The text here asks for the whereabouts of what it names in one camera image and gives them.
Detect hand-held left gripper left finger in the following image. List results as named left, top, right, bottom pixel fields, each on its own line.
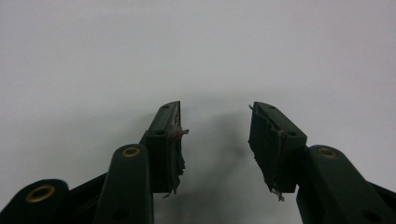
left=92, top=100, right=190, bottom=224

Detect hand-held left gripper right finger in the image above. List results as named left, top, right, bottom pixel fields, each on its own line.
left=247, top=101, right=396, bottom=224

